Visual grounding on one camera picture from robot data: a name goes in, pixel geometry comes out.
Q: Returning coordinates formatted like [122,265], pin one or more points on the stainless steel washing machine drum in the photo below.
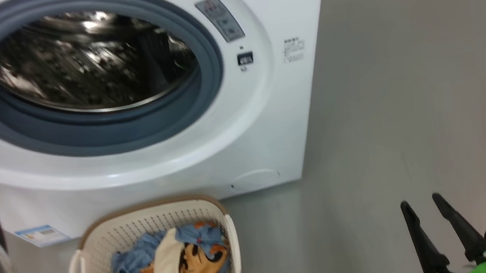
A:
[87,63]

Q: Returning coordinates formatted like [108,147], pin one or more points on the white front-load washing machine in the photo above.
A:
[269,118]

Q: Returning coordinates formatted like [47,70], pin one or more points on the blue energy label sticker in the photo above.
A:
[41,235]

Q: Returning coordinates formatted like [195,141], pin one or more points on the grey warning sticker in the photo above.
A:
[220,19]

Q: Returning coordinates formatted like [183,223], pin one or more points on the round white filter cover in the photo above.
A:
[254,179]

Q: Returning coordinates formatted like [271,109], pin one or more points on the cream perforated laundry basket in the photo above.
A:
[108,233]

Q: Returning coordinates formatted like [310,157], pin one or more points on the black door latch socket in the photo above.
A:
[245,58]

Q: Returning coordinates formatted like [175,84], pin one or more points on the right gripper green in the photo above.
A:
[482,269]

